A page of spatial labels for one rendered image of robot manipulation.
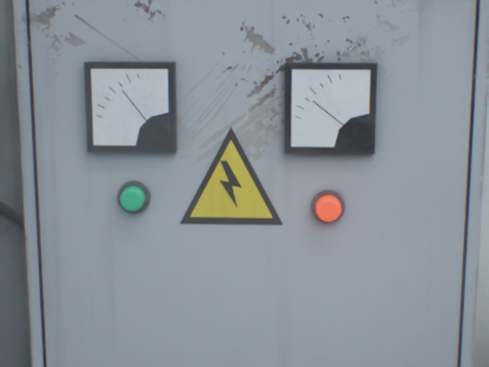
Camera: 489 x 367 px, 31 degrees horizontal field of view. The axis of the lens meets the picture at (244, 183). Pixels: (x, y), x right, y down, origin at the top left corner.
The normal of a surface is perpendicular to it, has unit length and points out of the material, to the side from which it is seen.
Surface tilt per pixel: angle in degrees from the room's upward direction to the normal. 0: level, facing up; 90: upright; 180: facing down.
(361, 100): 90
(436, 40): 90
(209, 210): 90
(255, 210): 90
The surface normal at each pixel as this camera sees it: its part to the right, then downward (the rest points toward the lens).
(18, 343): 0.96, 0.06
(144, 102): -0.04, 0.21
